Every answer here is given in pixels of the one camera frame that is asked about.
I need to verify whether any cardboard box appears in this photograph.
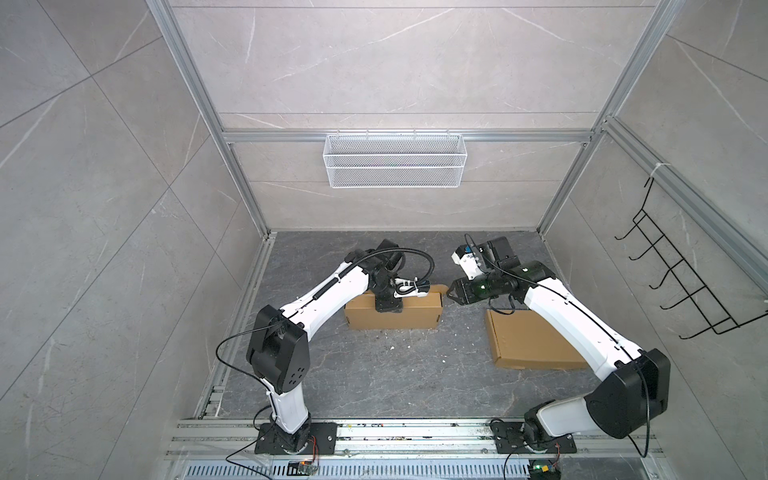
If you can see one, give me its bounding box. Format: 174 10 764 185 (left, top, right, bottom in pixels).
344 284 448 330
485 310 589 370

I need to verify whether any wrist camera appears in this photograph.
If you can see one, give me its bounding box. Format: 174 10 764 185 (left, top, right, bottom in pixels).
451 244 485 280
393 278 431 298

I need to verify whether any aluminium frame profile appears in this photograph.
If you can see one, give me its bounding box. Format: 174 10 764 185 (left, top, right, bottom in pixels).
148 1 767 290

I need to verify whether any white wire mesh basket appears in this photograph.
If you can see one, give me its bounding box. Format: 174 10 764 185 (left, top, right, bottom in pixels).
323 133 468 189

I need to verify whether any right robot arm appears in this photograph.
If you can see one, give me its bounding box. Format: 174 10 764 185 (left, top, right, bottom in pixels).
448 237 671 449

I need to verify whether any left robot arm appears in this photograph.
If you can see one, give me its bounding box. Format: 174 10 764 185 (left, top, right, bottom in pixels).
246 240 419 435

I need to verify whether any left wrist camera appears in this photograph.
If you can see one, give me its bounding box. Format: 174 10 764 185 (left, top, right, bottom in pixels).
393 278 431 298

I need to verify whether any black wire hook rack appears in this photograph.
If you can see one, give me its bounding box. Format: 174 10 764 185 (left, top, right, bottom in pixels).
614 178 767 340

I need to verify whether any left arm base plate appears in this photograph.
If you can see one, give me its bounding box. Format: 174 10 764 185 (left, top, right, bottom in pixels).
254 420 338 455

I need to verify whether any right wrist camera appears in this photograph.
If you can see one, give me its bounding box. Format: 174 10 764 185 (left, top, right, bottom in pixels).
451 244 485 280

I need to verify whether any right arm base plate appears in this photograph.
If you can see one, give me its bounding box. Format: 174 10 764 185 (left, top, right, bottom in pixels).
488 418 577 454

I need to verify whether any aluminium mounting rail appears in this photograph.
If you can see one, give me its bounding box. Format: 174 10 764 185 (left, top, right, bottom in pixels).
160 418 646 463

